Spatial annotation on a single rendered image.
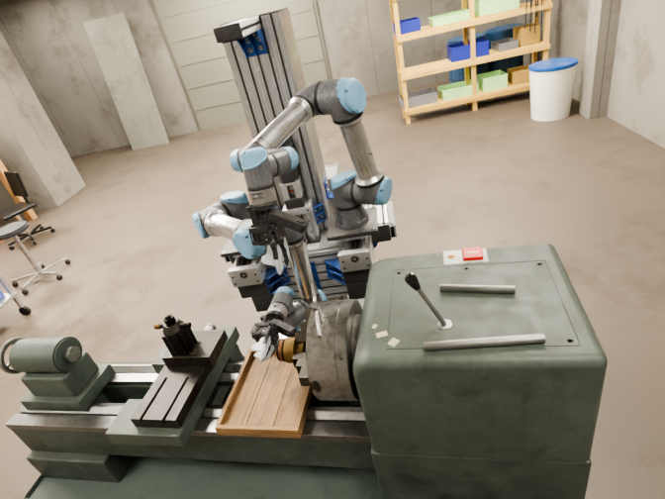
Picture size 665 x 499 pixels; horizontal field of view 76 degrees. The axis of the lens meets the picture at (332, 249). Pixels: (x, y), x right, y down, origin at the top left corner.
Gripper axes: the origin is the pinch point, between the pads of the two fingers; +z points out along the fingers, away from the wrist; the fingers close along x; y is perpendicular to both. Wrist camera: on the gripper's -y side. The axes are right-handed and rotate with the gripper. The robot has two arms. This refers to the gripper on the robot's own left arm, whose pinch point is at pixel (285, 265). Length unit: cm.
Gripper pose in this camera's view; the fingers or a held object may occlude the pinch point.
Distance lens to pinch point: 128.6
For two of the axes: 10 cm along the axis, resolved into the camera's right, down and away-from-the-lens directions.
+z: 1.7, 9.3, 3.4
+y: -9.6, 0.8, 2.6
